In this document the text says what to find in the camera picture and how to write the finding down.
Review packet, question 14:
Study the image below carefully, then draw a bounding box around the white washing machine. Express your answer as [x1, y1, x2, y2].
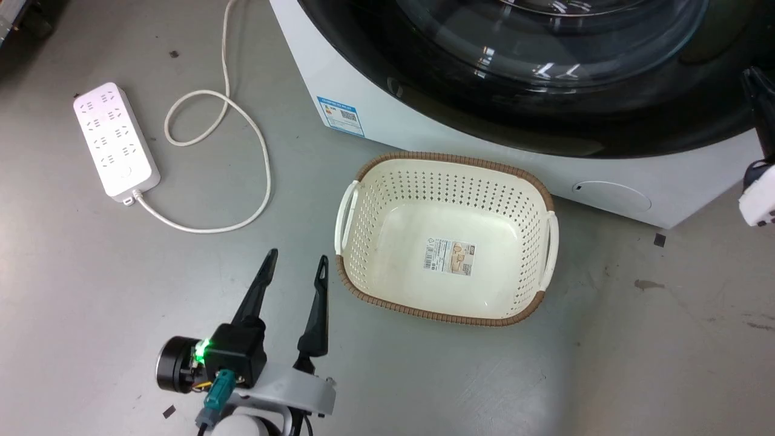
[269, 0, 775, 230]

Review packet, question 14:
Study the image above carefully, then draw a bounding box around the printed basket label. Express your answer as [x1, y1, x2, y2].
[423, 237, 477, 277]

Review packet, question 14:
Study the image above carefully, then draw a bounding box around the white power strip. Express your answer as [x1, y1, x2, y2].
[73, 81, 162, 207]

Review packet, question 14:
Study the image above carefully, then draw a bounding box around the dark glass washing machine door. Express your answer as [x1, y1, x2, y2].
[296, 0, 775, 160]

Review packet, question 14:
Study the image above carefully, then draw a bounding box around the round white filter cover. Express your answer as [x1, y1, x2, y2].
[572, 180, 653, 213]

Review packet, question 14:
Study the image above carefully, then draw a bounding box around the blue white energy label sticker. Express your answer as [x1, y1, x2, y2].
[316, 95, 366, 138]

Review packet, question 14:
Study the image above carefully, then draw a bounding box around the grey white left gripper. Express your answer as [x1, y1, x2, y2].
[232, 248, 337, 418]

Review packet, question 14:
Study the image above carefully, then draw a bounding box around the white power cable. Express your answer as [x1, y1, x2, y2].
[132, 0, 272, 235]

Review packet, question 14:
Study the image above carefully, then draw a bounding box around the teal cable connector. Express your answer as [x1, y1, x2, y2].
[194, 369, 236, 428]

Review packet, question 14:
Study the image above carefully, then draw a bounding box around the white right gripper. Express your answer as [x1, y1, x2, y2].
[738, 66, 775, 228]

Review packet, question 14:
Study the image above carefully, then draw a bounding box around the cream perforated laundry basket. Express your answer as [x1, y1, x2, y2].
[334, 151, 559, 328]

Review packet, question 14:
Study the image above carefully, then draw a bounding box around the dark background equipment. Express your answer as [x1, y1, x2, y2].
[0, 0, 56, 44]

